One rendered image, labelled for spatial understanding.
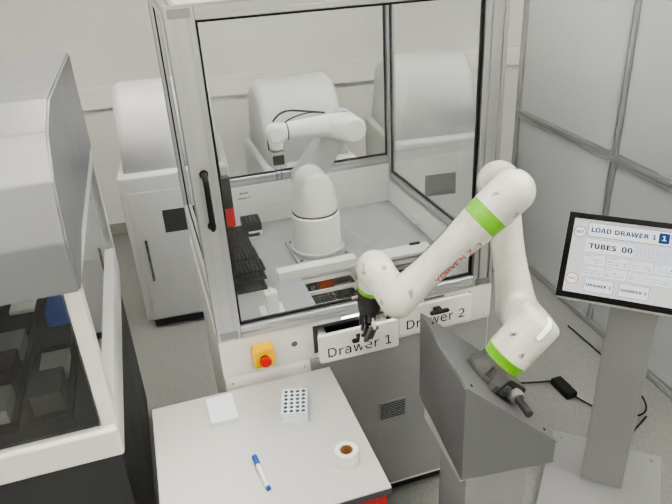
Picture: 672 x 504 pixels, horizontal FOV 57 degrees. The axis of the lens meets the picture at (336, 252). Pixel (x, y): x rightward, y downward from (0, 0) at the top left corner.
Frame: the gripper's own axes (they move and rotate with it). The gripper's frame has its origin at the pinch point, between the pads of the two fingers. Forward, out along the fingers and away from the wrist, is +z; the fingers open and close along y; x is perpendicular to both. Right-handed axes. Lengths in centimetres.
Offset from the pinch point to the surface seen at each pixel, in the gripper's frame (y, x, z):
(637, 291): 17, 90, -15
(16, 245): -8, -91, -60
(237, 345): -11.6, -40.9, 4.3
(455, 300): -9.8, 39.2, 4.3
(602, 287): 10, 82, -12
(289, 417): 16.6, -30.4, 8.9
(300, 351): -8.8, -19.7, 12.1
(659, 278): 16, 97, -19
